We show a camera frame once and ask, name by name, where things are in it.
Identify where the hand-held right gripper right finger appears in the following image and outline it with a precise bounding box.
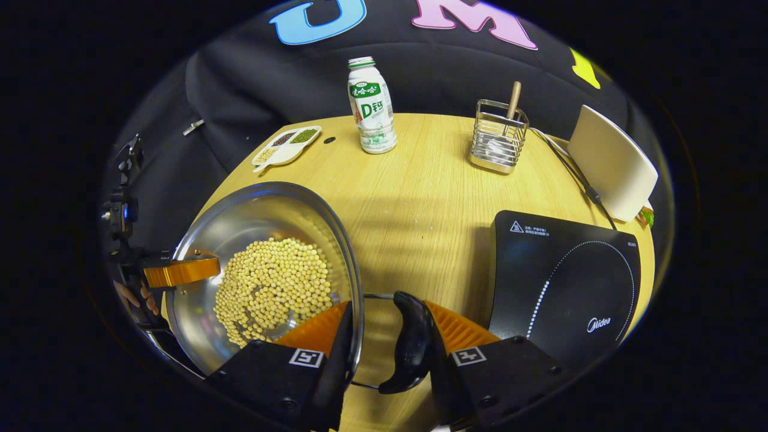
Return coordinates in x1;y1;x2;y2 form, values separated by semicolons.
423;300;580;431

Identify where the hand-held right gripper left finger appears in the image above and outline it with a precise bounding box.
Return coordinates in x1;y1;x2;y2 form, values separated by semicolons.
204;300;356;432

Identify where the pile of yellow soybeans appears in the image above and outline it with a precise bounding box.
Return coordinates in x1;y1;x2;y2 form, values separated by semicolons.
213;237;334;349

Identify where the steel pot with black handles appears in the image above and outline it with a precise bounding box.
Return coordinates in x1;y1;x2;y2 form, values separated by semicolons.
165;181;436;395

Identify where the black induction cooktop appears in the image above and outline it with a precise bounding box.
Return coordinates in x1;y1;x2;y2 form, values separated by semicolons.
487;210;641;367

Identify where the white divided dish of beans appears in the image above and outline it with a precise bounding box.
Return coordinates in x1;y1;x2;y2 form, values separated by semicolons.
251;125;322;173

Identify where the white drink bottle green label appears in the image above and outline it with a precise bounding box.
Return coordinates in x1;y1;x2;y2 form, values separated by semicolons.
347;56;397;155

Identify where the white toaster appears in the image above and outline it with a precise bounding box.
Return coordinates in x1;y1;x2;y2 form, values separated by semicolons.
567;105;659;223

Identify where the steel wire utensil holder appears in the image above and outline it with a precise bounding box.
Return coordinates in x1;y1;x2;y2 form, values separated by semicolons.
470;99;530;175

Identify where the black toaster power cable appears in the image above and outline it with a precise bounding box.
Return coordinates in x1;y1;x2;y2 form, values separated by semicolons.
531;128;617;230

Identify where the wooden handled spoon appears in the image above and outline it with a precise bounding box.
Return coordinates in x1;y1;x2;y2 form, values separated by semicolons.
486;81;523;163

